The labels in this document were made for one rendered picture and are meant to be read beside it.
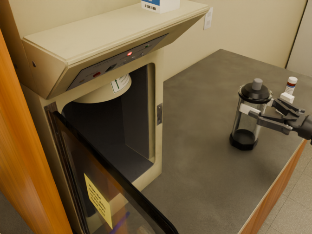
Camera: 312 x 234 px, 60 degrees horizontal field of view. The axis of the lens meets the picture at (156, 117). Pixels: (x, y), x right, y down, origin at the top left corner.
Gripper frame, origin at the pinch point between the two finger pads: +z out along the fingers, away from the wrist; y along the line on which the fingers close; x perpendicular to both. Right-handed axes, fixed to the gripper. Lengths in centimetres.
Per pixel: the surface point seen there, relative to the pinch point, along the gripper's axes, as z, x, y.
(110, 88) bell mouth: 16, -21, 48
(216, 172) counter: -0.7, 18.6, 19.4
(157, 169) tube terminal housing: 13.2, 15.0, 34.5
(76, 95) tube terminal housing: 14, -25, 58
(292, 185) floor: -17, 112, -88
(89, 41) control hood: 5, -38, 59
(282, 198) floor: -17, 112, -71
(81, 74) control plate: 6, -33, 60
